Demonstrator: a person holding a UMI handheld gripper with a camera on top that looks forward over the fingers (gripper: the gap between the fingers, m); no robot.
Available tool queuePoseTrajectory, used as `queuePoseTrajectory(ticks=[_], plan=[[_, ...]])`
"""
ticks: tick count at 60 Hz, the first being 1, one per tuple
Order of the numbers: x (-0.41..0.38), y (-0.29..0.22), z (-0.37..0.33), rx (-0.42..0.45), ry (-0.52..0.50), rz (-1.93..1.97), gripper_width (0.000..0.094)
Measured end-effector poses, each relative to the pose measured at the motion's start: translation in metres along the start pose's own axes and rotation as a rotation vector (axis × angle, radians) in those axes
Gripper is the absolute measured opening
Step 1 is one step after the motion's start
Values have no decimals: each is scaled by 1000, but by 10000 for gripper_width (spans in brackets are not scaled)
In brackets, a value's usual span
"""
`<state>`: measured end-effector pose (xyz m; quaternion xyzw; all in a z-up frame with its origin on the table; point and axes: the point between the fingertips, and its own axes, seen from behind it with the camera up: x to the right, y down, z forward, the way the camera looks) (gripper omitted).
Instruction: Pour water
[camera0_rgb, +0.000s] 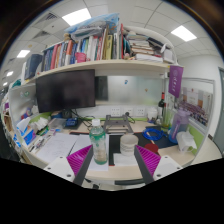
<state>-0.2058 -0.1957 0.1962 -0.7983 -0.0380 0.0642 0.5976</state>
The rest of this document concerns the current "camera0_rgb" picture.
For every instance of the clear plastic water bottle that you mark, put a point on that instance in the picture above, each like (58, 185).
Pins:
(98, 141)

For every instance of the white ceramic cup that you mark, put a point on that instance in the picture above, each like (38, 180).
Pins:
(127, 144)

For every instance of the white paper sheets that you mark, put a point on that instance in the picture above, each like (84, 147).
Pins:
(62, 145)

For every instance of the black desk mat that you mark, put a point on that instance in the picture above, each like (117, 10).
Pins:
(158, 136)

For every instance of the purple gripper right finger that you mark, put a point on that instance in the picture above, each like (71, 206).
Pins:
(147, 162)

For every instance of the group photo poster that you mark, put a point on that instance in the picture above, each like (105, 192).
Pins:
(197, 103)

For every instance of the purple water jug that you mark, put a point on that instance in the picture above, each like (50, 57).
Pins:
(180, 123)

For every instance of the stack of books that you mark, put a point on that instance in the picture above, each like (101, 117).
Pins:
(142, 47)

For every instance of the white wall shelf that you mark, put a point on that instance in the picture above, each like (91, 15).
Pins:
(117, 67)

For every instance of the dark wine bottle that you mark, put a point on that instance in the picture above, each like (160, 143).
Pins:
(161, 105)

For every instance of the black computer monitor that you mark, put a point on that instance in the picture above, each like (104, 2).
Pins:
(66, 90)

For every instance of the metal laptop stand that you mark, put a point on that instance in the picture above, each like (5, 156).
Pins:
(117, 124)

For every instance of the purple hanging pennant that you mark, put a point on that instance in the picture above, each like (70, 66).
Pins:
(175, 79)

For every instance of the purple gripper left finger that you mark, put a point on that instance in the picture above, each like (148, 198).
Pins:
(79, 163)

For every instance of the plastic bag on books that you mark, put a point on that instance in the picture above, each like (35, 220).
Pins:
(95, 24)

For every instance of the white tissue paper wad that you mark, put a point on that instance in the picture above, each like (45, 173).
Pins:
(186, 142)

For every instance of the row of books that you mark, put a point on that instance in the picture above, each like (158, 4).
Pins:
(100, 42)

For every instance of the red round object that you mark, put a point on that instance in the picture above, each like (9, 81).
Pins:
(152, 147)

